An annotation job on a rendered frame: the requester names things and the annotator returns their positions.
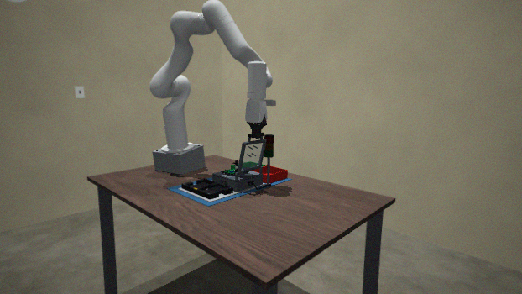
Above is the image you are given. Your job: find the red bin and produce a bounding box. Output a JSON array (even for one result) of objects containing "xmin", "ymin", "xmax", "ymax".
[{"xmin": 252, "ymin": 166, "xmax": 288, "ymax": 183}]

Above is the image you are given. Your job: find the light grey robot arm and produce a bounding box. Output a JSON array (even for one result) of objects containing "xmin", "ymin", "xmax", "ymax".
[{"xmin": 149, "ymin": 0, "xmax": 273, "ymax": 153}]

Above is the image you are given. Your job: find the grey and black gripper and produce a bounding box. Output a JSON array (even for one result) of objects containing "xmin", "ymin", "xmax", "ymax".
[{"xmin": 245, "ymin": 99, "xmax": 267, "ymax": 139}]

